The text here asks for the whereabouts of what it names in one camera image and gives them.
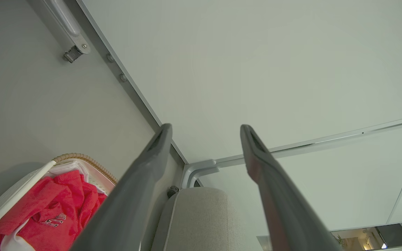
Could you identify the grey curved partition foot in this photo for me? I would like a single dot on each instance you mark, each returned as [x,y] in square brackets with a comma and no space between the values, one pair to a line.
[197,167]

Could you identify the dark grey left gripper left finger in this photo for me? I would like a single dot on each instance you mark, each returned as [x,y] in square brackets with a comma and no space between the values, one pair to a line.
[127,202]

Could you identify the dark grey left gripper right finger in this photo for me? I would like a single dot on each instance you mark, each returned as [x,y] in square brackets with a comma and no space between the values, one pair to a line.
[284,209]

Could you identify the grey partition foot with caster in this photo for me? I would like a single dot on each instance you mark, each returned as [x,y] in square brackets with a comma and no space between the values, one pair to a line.
[65,21]

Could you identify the red cloth garment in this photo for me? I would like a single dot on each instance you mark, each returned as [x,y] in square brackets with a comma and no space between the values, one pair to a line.
[47,202]

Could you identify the white fabric laundry basket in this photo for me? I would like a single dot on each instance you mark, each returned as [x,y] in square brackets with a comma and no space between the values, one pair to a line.
[23,191]

